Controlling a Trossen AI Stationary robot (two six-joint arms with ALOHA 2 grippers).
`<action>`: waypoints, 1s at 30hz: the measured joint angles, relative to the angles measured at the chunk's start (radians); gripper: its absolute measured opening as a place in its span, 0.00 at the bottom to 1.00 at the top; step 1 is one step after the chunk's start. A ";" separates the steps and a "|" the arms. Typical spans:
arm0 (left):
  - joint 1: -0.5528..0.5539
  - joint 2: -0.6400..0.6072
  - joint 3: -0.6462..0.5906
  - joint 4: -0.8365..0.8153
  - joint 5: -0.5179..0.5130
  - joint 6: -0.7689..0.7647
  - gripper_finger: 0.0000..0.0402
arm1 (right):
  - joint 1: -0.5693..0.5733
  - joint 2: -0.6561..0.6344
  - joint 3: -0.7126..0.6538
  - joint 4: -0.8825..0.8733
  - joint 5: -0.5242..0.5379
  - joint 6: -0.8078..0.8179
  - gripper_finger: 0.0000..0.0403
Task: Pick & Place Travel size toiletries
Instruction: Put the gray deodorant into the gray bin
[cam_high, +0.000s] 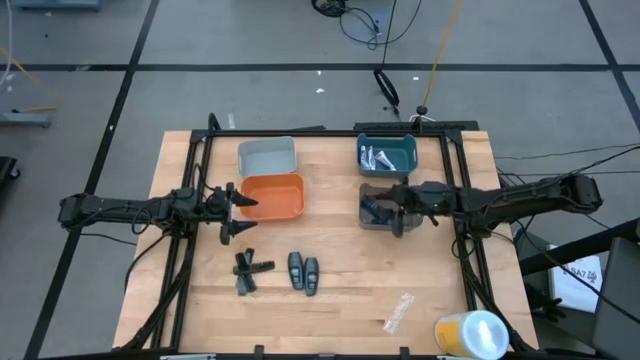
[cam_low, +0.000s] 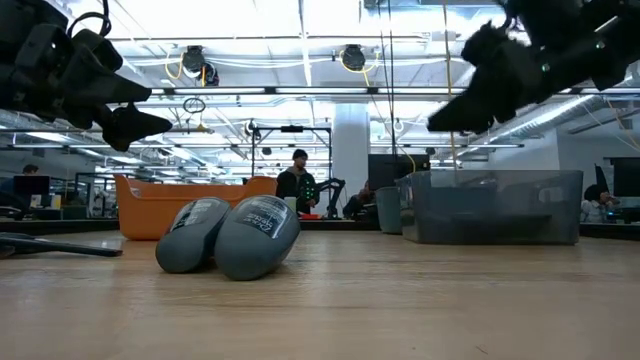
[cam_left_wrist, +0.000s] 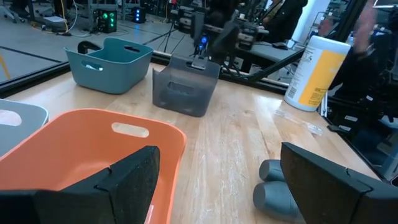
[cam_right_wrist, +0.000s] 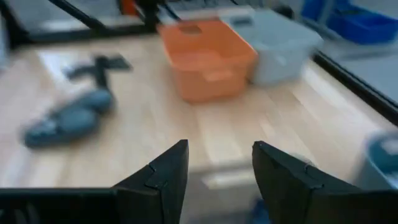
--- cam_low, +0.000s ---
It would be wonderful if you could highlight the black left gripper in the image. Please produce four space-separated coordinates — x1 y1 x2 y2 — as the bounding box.
0 21 174 153

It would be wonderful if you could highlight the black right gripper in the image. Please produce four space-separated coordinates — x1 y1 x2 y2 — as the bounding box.
427 0 627 134

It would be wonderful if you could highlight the black plastic comb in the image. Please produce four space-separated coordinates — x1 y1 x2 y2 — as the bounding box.
0 233 124 259

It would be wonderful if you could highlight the orange plastic bin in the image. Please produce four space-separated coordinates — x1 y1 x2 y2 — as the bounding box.
113 174 278 242

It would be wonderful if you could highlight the black computer monitor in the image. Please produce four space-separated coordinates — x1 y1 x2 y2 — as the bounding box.
611 156 640 199
12 175 52 198

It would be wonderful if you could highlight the grey plastic bin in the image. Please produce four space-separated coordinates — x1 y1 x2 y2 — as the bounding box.
396 169 585 246

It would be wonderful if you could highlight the black panel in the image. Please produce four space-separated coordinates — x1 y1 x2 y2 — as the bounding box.
367 153 432 192

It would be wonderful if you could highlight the grey body wash bottle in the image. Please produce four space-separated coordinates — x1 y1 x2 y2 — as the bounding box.
154 196 233 275
213 194 302 282

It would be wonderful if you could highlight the white pillar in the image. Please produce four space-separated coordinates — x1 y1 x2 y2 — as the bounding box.
331 103 370 201

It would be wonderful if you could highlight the teal plastic bin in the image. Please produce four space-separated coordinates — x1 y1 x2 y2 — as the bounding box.
375 186 404 236

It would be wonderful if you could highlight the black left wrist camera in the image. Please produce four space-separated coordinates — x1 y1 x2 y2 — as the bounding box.
71 28 125 73

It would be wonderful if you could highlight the black ceiling cable reel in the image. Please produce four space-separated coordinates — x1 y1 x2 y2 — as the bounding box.
180 45 220 88
341 44 367 72

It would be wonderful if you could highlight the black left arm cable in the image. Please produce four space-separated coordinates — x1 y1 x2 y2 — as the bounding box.
66 0 112 40

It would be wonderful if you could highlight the black hanging cable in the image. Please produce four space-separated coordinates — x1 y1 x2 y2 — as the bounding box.
377 0 397 157

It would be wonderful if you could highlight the black gantry frame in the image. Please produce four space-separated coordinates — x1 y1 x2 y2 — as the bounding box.
250 125 333 179

